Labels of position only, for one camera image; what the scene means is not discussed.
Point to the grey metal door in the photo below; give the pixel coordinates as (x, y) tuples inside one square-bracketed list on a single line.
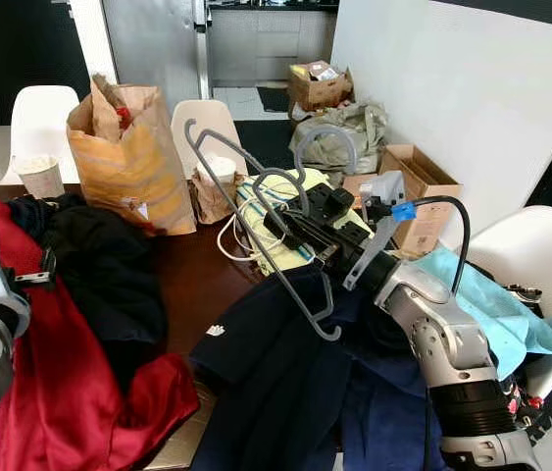
[(153, 49)]

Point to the white plastic chair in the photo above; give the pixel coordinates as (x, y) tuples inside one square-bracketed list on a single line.
[(207, 123), (540, 255), (45, 118)]

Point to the cardboard box with items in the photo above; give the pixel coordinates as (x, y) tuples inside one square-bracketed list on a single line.
[(320, 93)]

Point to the navy blue garment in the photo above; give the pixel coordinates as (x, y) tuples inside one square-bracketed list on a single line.
[(276, 373)]

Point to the royal blue garment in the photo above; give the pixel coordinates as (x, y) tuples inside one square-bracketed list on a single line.
[(383, 432)]

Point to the pale yellow cloth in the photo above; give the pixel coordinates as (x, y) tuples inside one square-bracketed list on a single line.
[(266, 250)]

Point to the grey clothes hanger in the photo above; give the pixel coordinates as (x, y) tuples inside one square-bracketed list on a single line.
[(298, 147), (256, 186)]

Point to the grey green plastic bag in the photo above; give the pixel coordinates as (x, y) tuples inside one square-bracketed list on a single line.
[(349, 132)]

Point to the red garment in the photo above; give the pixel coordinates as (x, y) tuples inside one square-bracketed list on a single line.
[(70, 392)]

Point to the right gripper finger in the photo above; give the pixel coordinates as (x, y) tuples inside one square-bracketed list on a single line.
[(288, 220), (307, 244)]

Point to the light blue cloth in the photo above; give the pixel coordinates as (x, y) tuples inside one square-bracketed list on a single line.
[(491, 314)]

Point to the black garment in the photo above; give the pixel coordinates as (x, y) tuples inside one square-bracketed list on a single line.
[(99, 265)]

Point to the crumpled brown paper bag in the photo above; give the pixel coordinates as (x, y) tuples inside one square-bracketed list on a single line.
[(212, 196)]

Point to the brown yellow paper bag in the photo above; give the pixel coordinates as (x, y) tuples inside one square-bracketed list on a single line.
[(128, 167)]

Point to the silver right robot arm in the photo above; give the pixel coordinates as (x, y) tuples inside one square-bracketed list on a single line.
[(442, 334)]

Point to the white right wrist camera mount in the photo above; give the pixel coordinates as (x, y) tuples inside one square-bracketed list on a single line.
[(378, 188)]

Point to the brown cardboard box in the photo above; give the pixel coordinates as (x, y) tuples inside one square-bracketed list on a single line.
[(427, 211)]

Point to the paper cup white lid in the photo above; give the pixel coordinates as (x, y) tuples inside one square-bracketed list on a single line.
[(40, 179)]

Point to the floral patterned fabric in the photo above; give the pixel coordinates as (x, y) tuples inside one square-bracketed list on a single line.
[(521, 402)]

